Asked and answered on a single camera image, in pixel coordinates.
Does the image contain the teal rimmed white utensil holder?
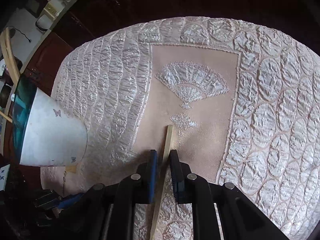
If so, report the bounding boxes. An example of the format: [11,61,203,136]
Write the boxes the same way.
[12,75,87,167]

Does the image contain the pink quilted tablecloth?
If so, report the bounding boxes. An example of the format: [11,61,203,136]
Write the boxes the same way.
[41,17,319,239]

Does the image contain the light bamboo chopstick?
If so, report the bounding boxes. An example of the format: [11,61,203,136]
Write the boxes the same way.
[150,125,174,240]
[1,28,20,85]

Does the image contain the dark wood lower cabinets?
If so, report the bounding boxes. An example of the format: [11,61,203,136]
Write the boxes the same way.
[3,0,319,191]

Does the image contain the white electric kettle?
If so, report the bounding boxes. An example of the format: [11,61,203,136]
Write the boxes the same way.
[35,14,53,32]

